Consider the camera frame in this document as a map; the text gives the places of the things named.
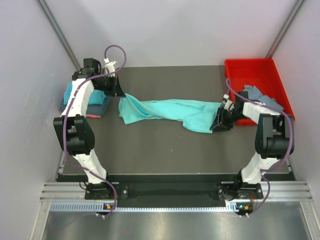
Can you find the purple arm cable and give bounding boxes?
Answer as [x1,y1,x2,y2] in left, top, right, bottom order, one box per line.
[61,44,128,217]
[225,78,295,218]

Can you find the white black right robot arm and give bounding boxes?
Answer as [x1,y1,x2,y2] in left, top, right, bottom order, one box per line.
[210,91,294,201]

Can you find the turquoise t-shirt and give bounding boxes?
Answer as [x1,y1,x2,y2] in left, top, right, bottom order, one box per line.
[118,94,222,134]

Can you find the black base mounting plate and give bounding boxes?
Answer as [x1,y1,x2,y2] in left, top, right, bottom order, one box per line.
[84,182,264,201]

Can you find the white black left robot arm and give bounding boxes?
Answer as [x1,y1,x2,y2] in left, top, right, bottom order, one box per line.
[53,58,125,200]

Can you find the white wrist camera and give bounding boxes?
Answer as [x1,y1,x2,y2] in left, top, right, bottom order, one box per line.
[104,58,117,76]
[222,94,235,111]

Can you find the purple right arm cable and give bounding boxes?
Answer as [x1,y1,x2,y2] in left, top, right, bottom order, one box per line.
[225,78,295,218]

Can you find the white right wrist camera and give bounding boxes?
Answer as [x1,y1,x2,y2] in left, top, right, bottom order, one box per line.
[222,94,235,111]

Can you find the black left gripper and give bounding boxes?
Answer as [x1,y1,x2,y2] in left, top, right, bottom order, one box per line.
[94,73,125,98]

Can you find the grey-blue t-shirt in bin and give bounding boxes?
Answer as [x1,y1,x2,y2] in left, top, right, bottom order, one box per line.
[243,85,284,111]

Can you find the folded pink t-shirt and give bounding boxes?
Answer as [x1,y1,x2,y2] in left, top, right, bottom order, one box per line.
[60,112,102,119]

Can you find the aluminium corner post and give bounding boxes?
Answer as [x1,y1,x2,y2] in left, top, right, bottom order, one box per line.
[265,0,307,59]
[35,0,81,70]

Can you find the red plastic bin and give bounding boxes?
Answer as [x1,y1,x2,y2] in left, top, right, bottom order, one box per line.
[224,58,295,117]

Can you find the folded blue t-shirt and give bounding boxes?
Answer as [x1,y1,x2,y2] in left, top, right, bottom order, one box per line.
[62,81,107,105]

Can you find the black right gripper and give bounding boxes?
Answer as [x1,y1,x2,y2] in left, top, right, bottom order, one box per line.
[210,106,247,132]

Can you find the left aluminium corner post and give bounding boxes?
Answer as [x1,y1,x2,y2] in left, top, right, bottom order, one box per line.
[35,0,81,70]

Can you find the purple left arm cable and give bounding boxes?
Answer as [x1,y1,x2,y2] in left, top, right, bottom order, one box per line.
[61,44,128,217]

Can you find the slotted grey cable duct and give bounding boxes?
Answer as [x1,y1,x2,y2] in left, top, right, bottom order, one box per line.
[50,202,250,213]

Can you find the right aluminium corner post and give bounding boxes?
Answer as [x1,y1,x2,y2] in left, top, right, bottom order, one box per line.
[265,0,307,59]

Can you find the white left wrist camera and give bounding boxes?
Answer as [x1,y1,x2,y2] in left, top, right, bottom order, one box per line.
[104,58,117,76]

